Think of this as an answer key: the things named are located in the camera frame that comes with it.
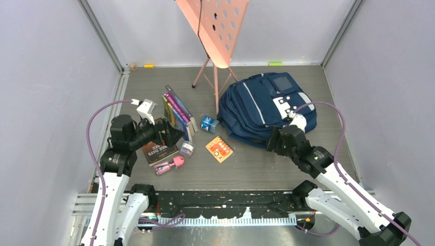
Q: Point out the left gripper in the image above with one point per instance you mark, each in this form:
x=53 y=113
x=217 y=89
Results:
x=169 y=138

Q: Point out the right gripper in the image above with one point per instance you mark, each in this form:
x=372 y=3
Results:
x=275 y=135

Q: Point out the Animal Farm book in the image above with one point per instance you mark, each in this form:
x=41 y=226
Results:
x=175 y=119

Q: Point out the navy blue student backpack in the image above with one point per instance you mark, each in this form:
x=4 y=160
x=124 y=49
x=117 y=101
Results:
x=251 y=108

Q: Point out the purple Treehouse book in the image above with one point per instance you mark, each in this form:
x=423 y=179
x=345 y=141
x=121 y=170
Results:
x=181 y=113

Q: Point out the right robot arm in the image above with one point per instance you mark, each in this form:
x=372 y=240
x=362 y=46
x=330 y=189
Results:
x=354 y=209

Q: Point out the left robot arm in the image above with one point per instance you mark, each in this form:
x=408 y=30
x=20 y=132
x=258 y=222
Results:
x=108 y=224

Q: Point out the small purple glitter jar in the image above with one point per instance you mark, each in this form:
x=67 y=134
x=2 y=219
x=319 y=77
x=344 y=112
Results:
x=187 y=149

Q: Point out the Three Days to See book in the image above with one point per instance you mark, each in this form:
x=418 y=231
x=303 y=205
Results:
x=155 y=153

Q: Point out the green tape piece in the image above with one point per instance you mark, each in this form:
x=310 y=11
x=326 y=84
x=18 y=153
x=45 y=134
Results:
x=275 y=63

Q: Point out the small wooden block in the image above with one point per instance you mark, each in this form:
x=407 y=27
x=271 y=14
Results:
x=133 y=66

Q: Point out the pink music stand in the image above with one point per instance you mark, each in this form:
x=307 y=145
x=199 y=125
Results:
x=217 y=25

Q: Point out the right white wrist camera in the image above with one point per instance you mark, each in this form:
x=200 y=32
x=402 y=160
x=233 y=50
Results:
x=298 y=120

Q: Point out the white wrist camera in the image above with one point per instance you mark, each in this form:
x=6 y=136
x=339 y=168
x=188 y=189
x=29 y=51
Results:
x=298 y=120
x=145 y=108

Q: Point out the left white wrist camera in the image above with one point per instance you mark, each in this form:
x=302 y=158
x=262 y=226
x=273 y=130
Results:
x=145 y=108

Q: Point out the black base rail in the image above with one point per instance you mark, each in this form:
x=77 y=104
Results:
x=227 y=204

